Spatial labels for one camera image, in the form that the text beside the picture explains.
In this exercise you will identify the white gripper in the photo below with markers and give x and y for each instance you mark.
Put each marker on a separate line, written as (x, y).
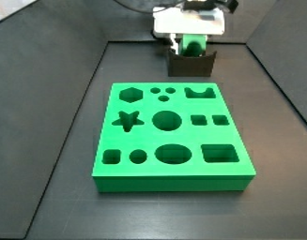
(178, 21)

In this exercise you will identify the green arch block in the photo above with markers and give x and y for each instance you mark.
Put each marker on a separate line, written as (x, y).
(193, 45)

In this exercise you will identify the black curved fixture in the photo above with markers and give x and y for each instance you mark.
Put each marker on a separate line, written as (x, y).
(186, 66)

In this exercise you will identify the green shape sorter board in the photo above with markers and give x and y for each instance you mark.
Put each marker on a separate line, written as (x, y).
(170, 140)

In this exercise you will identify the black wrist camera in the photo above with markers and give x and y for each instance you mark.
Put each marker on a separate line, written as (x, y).
(225, 5)

